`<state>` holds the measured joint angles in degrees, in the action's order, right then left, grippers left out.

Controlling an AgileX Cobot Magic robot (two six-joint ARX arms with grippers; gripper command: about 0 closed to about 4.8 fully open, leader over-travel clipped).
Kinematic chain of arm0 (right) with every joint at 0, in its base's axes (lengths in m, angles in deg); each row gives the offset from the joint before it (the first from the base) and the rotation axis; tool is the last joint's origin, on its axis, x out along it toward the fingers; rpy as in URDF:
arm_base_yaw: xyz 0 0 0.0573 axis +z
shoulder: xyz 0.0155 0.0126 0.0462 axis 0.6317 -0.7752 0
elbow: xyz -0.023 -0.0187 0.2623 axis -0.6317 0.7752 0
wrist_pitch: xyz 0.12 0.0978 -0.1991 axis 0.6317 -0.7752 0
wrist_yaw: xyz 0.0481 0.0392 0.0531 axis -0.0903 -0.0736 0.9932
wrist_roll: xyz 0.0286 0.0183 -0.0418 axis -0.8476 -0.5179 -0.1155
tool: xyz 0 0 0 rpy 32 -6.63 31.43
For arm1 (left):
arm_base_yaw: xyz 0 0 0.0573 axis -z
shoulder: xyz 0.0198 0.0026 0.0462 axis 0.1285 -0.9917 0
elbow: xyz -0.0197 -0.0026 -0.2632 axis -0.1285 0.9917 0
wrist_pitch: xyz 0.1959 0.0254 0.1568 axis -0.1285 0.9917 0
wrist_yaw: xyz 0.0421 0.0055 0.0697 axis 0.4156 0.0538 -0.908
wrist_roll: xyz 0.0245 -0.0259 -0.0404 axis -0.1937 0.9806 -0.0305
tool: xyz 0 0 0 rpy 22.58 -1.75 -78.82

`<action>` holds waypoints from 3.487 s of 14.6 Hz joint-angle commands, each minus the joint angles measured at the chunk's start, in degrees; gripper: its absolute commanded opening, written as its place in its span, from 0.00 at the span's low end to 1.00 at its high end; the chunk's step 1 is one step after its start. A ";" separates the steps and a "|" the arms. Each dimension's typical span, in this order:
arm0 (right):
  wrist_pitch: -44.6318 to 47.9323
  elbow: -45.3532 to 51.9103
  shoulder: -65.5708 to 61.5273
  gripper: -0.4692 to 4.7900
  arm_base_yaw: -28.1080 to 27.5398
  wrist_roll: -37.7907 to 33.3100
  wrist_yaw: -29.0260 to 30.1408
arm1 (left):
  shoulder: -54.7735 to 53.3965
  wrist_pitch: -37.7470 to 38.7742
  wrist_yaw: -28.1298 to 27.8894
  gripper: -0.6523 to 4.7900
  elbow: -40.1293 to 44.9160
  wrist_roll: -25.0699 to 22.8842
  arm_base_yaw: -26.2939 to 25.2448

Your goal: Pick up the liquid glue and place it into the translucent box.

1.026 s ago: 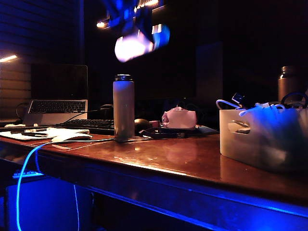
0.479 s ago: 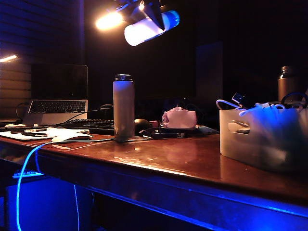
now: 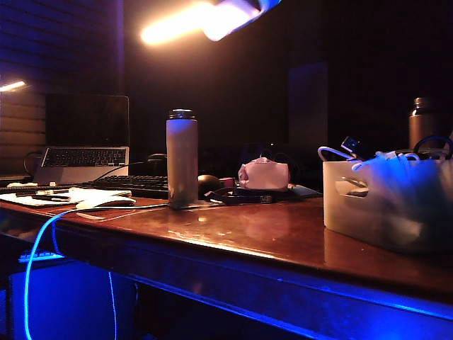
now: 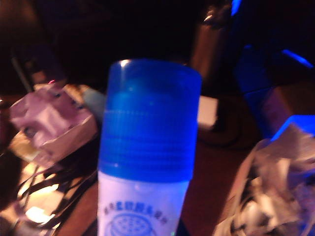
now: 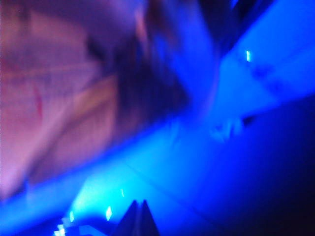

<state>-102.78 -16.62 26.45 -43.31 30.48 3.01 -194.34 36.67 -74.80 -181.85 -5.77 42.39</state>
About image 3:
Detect translucent plastic storage box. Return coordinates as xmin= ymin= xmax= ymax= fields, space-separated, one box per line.
xmin=322 ymin=155 xmax=453 ymax=254

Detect black computer mouse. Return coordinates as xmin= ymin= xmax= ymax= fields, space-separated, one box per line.
xmin=197 ymin=174 xmax=224 ymax=199

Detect grey thermos bottle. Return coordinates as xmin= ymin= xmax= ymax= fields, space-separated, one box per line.
xmin=166 ymin=108 xmax=199 ymax=210

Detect black keyboard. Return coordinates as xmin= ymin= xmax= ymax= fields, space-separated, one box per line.
xmin=76 ymin=175 xmax=169 ymax=199

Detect white oval case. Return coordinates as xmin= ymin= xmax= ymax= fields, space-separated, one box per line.
xmin=76 ymin=196 xmax=137 ymax=210

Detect small black clip device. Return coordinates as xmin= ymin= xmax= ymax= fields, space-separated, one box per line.
xmin=340 ymin=136 xmax=365 ymax=160

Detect white paper stack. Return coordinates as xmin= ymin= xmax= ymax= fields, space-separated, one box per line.
xmin=0 ymin=187 xmax=134 ymax=208

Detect silver laptop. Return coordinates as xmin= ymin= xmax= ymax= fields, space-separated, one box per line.
xmin=33 ymin=93 xmax=130 ymax=185

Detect desk lamp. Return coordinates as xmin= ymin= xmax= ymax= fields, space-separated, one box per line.
xmin=139 ymin=0 xmax=284 ymax=47

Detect black pen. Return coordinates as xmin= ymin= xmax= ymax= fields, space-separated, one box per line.
xmin=16 ymin=189 xmax=70 ymax=198

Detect dark metal bottle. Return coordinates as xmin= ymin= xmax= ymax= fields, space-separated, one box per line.
xmin=408 ymin=97 xmax=438 ymax=152

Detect cabinet under desk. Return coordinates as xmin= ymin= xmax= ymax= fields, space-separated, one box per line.
xmin=8 ymin=261 xmax=137 ymax=340

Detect keyboard under desk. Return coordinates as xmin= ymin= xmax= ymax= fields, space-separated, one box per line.
xmin=17 ymin=249 xmax=67 ymax=263

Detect black lanyard strap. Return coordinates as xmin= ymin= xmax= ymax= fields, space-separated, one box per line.
xmin=203 ymin=186 xmax=294 ymax=205

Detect looped white cable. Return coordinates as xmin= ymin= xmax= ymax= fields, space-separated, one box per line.
xmin=317 ymin=145 xmax=357 ymax=163

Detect black laptop cable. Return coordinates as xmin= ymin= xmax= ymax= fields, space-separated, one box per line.
xmin=93 ymin=161 xmax=167 ymax=181

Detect thin hanging cable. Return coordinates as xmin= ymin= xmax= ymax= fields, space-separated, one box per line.
xmin=108 ymin=271 xmax=118 ymax=340

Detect black handled scissors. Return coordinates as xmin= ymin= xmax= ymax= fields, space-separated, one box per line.
xmin=412 ymin=135 xmax=453 ymax=160

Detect wall light strip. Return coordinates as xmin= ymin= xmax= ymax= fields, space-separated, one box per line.
xmin=0 ymin=80 xmax=28 ymax=93

